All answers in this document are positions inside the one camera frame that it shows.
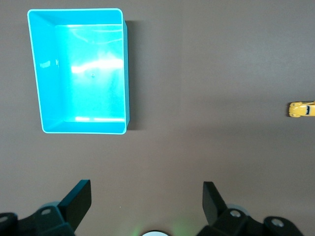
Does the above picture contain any teal plastic bin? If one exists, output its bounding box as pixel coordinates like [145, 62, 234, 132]
[27, 8, 132, 136]

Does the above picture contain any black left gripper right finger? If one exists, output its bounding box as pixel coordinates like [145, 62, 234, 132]
[196, 181, 305, 236]

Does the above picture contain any brown table cover mat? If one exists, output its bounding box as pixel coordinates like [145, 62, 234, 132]
[0, 0, 315, 236]

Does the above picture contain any yellow beetle toy car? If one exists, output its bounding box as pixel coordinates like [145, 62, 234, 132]
[287, 100, 315, 118]

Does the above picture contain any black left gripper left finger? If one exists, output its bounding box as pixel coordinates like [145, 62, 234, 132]
[0, 179, 93, 236]

